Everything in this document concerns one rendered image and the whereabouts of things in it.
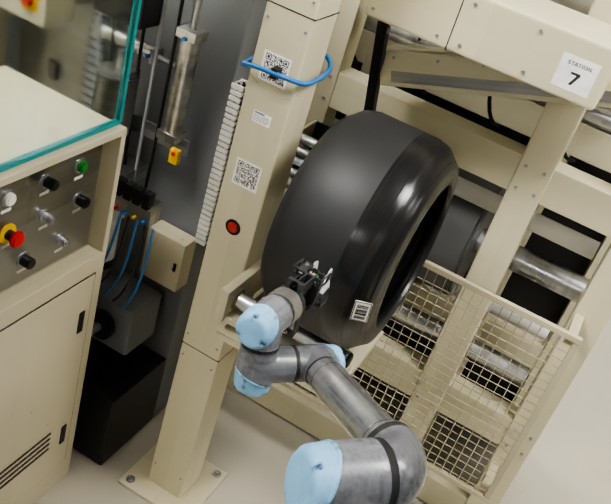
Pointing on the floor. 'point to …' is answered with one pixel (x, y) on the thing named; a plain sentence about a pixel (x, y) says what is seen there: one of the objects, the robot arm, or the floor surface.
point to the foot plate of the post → (138, 479)
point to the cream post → (198, 430)
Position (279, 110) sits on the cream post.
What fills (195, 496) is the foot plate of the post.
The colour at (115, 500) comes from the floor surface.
